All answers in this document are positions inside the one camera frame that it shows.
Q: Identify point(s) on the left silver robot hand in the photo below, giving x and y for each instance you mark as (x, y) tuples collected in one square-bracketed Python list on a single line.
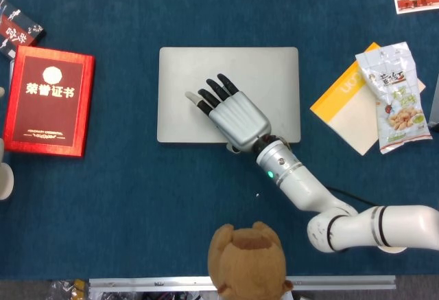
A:
[(1, 92)]

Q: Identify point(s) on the grey flat object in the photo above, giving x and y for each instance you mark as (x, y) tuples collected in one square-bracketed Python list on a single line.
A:
[(435, 104)]

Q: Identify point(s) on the clear plastic bag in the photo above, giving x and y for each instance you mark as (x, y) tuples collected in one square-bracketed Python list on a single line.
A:
[(63, 289)]

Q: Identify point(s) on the yellow and cream notebook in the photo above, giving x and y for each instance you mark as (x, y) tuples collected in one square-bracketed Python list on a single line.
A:
[(353, 114)]

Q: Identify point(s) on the black and red patterned box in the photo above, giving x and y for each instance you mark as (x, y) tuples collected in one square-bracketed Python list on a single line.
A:
[(17, 25)]

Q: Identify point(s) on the white paper cup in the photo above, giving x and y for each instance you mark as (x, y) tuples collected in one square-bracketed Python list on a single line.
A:
[(391, 249)]

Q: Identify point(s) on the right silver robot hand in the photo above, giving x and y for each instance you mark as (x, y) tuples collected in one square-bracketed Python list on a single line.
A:
[(240, 114)]

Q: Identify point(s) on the white peanut snack bag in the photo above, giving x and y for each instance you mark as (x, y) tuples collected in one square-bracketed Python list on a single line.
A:
[(398, 83)]

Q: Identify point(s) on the brown plush toy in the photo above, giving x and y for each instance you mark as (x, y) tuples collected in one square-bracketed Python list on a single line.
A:
[(247, 265)]

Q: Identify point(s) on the red honorary certificate folder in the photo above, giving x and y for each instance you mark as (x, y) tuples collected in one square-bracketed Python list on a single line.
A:
[(48, 118)]

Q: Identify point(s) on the aluminium profile rail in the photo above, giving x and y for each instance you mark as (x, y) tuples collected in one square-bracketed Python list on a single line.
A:
[(137, 283)]

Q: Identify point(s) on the white round object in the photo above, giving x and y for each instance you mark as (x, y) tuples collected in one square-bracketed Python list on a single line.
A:
[(6, 181)]

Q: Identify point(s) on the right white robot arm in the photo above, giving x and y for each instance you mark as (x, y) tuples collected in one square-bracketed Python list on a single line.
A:
[(302, 186)]

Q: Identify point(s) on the silver grey laptop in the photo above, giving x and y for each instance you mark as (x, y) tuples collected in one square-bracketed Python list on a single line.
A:
[(267, 73)]

